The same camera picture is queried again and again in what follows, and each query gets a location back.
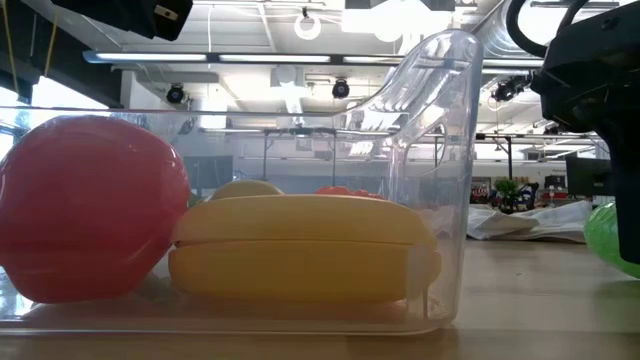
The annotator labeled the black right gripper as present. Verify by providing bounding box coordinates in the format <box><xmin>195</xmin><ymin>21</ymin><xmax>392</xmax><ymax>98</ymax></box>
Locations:
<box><xmin>529</xmin><ymin>0</ymin><xmax>640</xmax><ymax>265</ymax></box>

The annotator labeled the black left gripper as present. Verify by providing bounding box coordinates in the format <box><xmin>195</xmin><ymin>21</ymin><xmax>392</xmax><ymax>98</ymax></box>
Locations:
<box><xmin>49</xmin><ymin>0</ymin><xmax>151</xmax><ymax>36</ymax></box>

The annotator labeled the green bumpy toy fruit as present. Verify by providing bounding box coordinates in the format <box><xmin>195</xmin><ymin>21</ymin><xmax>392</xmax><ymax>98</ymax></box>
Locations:
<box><xmin>583</xmin><ymin>201</ymin><xmax>640</xmax><ymax>280</ymax></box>

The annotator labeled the clear plastic tupperware container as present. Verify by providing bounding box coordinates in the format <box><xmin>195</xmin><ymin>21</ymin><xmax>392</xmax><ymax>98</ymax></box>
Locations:
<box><xmin>0</xmin><ymin>28</ymin><xmax>485</xmax><ymax>337</ymax></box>

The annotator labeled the red toy apple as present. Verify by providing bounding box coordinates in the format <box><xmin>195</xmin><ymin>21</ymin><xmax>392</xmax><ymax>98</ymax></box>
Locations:
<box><xmin>0</xmin><ymin>114</ymin><xmax>192</xmax><ymax>305</ymax></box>

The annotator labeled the yellow toy lemon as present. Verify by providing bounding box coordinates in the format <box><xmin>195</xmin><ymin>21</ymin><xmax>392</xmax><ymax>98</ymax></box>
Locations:
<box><xmin>209</xmin><ymin>178</ymin><xmax>285</xmax><ymax>202</ymax></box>

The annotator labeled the orange toy pumpkin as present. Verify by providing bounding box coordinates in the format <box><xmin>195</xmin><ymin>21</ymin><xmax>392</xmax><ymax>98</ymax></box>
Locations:
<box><xmin>314</xmin><ymin>185</ymin><xmax>385</xmax><ymax>201</ymax></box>

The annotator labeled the yellow toy banana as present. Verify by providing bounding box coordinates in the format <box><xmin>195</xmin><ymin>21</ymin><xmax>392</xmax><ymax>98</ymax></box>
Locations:
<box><xmin>168</xmin><ymin>193</ymin><xmax>443</xmax><ymax>304</ymax></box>

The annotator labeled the black computer monitor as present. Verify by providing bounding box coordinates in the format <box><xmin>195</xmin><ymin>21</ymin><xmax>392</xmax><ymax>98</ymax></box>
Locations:
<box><xmin>565</xmin><ymin>156</ymin><xmax>615</xmax><ymax>198</ymax></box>

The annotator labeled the long ceiling light bar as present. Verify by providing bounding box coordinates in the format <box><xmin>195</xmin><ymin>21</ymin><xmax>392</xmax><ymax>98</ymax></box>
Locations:
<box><xmin>82</xmin><ymin>48</ymin><xmax>546</xmax><ymax>70</ymax></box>

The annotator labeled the white checked cloth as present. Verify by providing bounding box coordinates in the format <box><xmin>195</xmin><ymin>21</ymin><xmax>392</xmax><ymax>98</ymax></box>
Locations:
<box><xmin>467</xmin><ymin>199</ymin><xmax>594</xmax><ymax>245</ymax></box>

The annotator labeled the green background plant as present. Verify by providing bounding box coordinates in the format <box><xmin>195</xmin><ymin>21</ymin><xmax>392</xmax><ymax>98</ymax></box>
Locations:
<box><xmin>493</xmin><ymin>178</ymin><xmax>521</xmax><ymax>214</ymax></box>

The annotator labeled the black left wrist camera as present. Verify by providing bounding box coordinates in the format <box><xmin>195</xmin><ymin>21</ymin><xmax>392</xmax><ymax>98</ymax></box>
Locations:
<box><xmin>144</xmin><ymin>0</ymin><xmax>194</xmax><ymax>42</ymax></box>

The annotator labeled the black pole frame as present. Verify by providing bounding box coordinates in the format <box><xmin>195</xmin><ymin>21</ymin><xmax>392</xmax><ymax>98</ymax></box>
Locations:
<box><xmin>477</xmin><ymin>132</ymin><xmax>601</xmax><ymax>181</ymax></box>

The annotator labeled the black ceiling camera rig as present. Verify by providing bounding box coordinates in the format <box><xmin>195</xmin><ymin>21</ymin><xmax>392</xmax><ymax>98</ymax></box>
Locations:
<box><xmin>491</xmin><ymin>74</ymin><xmax>534</xmax><ymax>104</ymax></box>

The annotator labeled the white ring lamp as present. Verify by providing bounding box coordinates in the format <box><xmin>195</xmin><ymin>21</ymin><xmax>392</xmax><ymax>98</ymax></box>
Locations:
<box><xmin>293</xmin><ymin>12</ymin><xmax>323</xmax><ymax>42</ymax></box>

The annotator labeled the short black right arm cable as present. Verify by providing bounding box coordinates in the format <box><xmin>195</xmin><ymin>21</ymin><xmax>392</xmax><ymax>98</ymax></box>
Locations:
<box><xmin>505</xmin><ymin>0</ymin><xmax>591</xmax><ymax>59</ymax></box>

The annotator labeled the silver air duct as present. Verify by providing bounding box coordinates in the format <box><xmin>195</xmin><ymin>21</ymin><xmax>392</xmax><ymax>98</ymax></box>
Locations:
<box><xmin>469</xmin><ymin>0</ymin><xmax>549</xmax><ymax>59</ymax></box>

